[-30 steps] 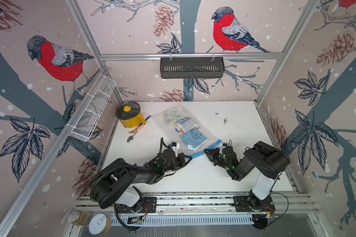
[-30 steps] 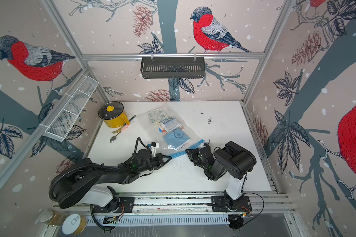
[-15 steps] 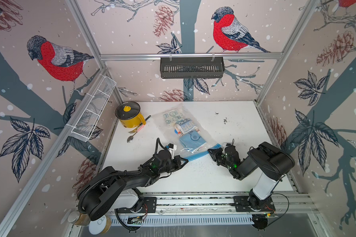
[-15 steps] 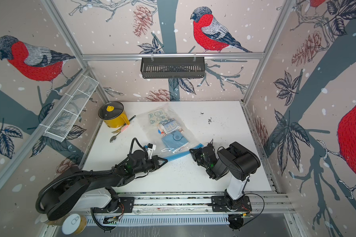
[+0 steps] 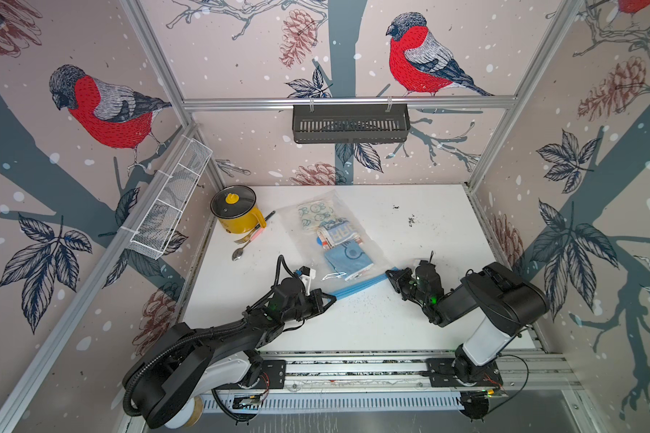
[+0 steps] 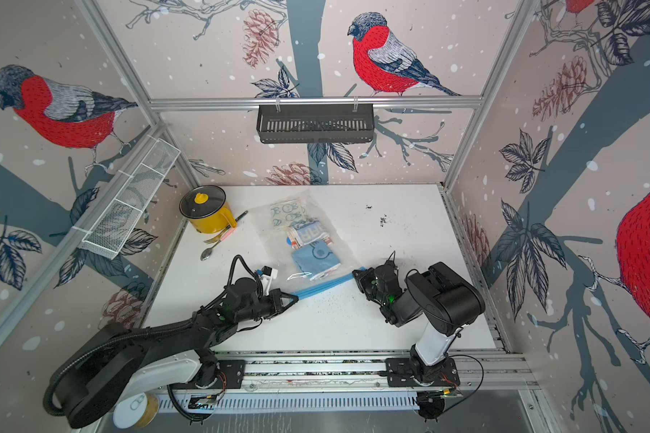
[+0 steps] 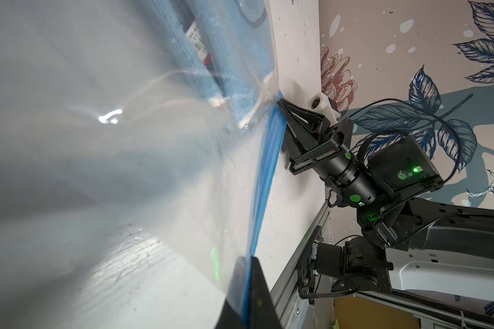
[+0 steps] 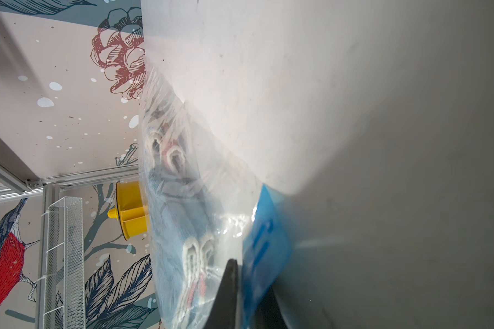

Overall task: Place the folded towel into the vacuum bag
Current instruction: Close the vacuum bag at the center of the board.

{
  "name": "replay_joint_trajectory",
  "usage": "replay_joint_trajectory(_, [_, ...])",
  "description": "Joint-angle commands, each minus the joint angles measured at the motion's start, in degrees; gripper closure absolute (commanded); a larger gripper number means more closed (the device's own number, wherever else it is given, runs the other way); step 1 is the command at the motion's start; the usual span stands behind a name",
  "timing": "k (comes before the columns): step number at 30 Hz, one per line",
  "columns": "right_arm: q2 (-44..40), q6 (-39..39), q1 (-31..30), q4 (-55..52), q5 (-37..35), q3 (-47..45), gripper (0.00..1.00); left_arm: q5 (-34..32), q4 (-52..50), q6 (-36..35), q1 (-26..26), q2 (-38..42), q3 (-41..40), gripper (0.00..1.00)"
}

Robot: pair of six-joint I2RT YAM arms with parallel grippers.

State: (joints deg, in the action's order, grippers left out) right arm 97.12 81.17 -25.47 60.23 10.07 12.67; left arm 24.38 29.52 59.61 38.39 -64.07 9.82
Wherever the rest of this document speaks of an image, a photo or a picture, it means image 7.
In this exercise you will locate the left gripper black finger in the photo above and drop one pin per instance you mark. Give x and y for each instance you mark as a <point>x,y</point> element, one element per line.
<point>259,312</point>

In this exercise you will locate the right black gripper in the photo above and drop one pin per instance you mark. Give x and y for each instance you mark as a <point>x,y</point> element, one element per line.
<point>330,156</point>

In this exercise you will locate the blue towel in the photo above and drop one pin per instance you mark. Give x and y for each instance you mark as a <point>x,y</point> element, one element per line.
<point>224,48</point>

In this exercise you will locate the clear vacuum bag blue zip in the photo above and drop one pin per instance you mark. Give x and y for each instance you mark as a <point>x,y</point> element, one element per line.
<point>126,200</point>

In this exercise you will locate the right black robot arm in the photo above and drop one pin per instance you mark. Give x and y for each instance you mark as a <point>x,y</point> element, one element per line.
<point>406,242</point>

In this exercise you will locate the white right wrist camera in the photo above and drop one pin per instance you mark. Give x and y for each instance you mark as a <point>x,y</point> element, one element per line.
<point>322,104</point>

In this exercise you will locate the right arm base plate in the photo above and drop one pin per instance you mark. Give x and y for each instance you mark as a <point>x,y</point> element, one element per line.
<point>307,278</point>

